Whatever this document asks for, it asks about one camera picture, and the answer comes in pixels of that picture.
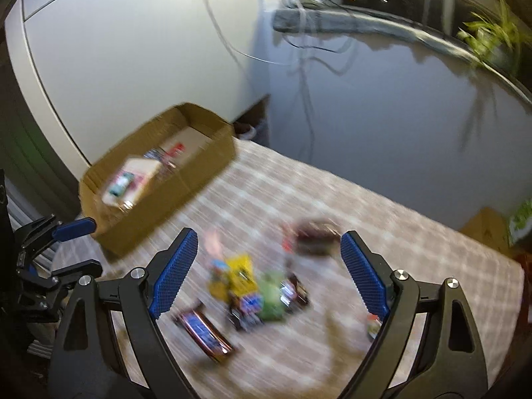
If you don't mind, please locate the green candy packet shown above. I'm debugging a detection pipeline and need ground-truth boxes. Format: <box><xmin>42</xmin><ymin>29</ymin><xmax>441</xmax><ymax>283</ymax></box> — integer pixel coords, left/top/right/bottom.
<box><xmin>258</xmin><ymin>270</ymin><xmax>287</xmax><ymax>322</ymax></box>

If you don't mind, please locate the red-wrapped date snack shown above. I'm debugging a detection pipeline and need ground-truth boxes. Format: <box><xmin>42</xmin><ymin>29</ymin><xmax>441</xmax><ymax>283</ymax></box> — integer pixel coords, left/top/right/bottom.
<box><xmin>280</xmin><ymin>218</ymin><xmax>340</xmax><ymax>256</ymax></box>
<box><xmin>143</xmin><ymin>142</ymin><xmax>186</xmax><ymax>175</ymax></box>

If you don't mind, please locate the brown cardboard box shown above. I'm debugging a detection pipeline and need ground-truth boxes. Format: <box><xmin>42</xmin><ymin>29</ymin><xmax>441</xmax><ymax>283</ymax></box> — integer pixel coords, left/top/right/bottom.
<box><xmin>79</xmin><ymin>103</ymin><xmax>235</xmax><ymax>256</ymax></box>

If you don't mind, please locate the pink snack bag in box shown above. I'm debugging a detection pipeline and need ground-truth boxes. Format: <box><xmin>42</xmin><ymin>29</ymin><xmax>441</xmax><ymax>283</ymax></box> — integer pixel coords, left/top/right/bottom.
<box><xmin>101</xmin><ymin>157</ymin><xmax>162</xmax><ymax>210</ymax></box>

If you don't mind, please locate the teal candy packet in box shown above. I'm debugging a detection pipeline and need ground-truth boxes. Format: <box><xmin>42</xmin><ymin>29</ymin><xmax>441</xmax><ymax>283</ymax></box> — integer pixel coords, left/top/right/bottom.
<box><xmin>107</xmin><ymin>171</ymin><xmax>134</xmax><ymax>197</ymax></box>

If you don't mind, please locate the Snickers bar single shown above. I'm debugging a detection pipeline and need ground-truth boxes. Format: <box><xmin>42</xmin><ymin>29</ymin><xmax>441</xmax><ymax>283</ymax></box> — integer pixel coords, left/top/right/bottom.
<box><xmin>173</xmin><ymin>302</ymin><xmax>236</xmax><ymax>363</ymax></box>

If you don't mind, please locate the pink packet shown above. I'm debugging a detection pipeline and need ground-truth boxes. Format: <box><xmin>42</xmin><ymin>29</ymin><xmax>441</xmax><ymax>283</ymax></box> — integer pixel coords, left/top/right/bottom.
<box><xmin>205</xmin><ymin>229</ymin><xmax>224</xmax><ymax>261</ymax></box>

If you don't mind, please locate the Snickers bar in pile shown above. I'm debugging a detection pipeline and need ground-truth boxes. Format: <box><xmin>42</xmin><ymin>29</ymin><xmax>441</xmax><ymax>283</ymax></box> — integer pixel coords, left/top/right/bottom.
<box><xmin>228</xmin><ymin>273</ymin><xmax>310</xmax><ymax>332</ymax></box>

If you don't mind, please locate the yellow candy packet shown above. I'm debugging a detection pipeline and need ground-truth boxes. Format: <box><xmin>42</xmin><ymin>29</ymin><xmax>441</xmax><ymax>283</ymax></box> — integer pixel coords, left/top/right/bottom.
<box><xmin>207</xmin><ymin>253</ymin><xmax>259</xmax><ymax>304</ymax></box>

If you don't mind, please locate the green printed box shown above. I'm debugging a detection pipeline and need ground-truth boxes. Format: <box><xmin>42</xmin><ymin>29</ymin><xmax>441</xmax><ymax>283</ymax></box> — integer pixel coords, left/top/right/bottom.
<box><xmin>508</xmin><ymin>198</ymin><xmax>532</xmax><ymax>246</ymax></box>

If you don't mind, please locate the plaid tablecloth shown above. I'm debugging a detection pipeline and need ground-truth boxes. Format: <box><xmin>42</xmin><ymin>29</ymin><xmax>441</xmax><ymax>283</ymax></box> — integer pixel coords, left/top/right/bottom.
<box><xmin>52</xmin><ymin>141</ymin><xmax>524</xmax><ymax>398</ymax></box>

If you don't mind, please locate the potted spider plant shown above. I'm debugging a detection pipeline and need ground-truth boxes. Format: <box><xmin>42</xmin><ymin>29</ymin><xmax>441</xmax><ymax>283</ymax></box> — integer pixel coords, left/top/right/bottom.
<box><xmin>456</xmin><ymin>0</ymin><xmax>528</xmax><ymax>76</ymax></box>

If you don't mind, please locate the white cable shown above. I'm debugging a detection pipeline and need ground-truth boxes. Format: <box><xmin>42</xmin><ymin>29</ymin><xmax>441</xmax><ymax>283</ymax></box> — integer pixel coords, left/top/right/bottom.
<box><xmin>190</xmin><ymin>0</ymin><xmax>301</xmax><ymax>68</ymax></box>

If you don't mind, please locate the black cable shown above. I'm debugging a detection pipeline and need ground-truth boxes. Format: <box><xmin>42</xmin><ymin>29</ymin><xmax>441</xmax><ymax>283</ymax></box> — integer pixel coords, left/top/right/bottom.
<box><xmin>265</xmin><ymin>0</ymin><xmax>359</xmax><ymax>76</ymax></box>

